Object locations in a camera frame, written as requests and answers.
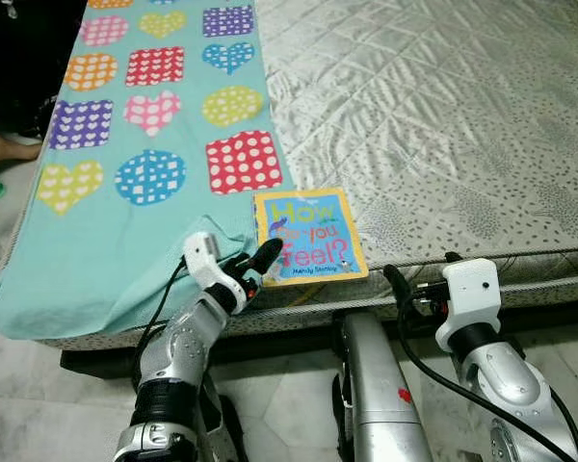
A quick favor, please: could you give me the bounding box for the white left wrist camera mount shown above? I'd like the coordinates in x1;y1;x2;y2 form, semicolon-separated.
182;232;238;291

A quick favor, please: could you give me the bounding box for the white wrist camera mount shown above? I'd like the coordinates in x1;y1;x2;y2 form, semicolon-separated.
182;232;238;291
433;257;503;350

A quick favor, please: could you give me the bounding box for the silver left robot leg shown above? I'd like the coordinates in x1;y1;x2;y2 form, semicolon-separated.
197;377;248;462

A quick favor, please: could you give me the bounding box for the quilted beige mattress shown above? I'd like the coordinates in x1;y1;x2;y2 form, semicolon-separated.
24;0;578;349

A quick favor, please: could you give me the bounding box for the person's bare foot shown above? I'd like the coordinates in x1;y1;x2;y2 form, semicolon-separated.
0;119;45;166

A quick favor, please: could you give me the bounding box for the blue children's board book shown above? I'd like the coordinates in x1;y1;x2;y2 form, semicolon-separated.
252;187;371;288

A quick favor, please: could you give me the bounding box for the teal blanket with colourful shapes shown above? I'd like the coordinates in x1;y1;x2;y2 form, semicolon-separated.
0;0;286;341

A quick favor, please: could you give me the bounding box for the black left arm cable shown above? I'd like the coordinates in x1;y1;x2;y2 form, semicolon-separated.
133;264;190;388

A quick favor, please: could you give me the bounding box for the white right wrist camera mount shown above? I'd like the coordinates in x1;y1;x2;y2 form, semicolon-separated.
433;257;503;350

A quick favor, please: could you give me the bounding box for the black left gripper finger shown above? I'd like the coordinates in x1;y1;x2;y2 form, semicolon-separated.
233;244;273;276
250;239;284;286

